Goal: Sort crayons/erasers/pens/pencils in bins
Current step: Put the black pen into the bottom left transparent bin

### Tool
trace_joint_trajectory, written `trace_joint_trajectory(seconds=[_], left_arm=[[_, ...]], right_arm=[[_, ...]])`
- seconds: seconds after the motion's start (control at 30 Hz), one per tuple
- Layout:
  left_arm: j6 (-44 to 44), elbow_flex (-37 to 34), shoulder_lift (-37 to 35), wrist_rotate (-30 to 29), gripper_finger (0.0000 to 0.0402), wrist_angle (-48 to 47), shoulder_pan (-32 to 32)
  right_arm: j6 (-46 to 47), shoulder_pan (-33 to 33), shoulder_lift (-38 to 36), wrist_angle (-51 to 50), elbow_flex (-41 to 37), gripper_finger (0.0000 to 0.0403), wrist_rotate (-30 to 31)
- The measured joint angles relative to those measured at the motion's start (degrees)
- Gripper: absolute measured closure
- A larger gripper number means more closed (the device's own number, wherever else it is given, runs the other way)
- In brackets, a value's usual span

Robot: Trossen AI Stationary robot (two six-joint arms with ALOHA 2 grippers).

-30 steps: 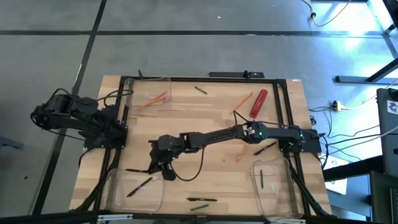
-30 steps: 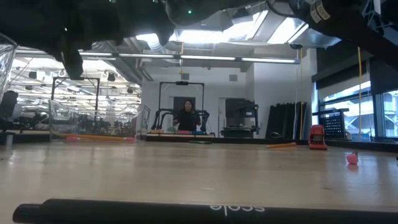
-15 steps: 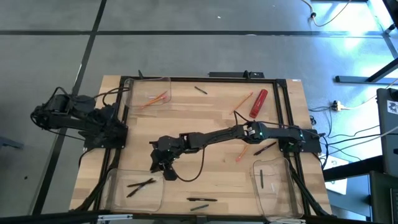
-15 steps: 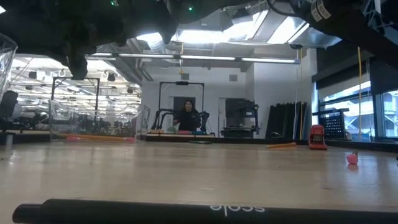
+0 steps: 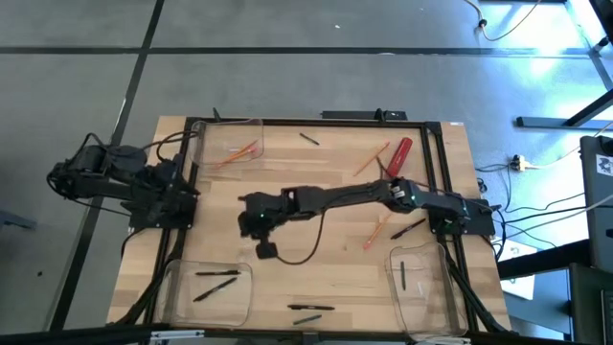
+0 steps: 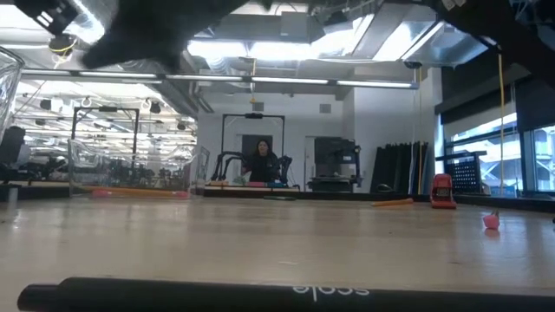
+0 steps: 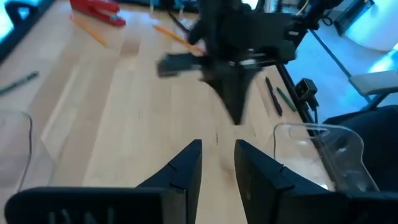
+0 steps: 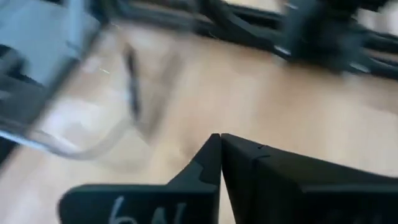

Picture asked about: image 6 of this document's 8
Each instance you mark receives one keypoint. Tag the black pens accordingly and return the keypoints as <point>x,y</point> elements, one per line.
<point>281,198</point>

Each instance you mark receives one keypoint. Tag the black pen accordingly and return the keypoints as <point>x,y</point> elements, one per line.
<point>217,297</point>

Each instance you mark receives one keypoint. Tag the black background robot arm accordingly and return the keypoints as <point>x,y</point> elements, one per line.
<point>285,167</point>
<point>221,158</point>

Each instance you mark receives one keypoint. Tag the long ceiling light bar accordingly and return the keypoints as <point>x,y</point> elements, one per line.
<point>286,80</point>

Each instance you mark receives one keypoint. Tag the wooden background table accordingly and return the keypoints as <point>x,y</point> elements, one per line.
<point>225,189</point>

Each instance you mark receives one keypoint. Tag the person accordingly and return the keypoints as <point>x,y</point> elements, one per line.
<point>262,167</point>

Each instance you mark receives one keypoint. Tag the black monitor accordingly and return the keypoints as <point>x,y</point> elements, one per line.
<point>13,143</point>

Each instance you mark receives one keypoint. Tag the black equipment rack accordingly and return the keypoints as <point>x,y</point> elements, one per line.
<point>334,151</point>

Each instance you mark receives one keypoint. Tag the black leaning panels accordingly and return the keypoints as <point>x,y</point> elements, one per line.
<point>399,169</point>

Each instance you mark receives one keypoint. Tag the black perforated cart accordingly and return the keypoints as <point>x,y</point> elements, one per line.
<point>466,173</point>

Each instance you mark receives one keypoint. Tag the window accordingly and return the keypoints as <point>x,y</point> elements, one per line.
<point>498,151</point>

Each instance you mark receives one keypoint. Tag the silver ventilation duct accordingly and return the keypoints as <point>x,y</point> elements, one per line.
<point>412,39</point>
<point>173,95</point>

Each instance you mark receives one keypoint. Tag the black background station frame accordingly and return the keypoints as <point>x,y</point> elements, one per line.
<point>106,109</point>
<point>253,115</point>

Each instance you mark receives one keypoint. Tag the grey wall speaker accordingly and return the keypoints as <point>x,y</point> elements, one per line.
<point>325,108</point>
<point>258,106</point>

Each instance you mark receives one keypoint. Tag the black aluminium table frame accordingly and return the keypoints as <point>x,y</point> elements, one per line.
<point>347,196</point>

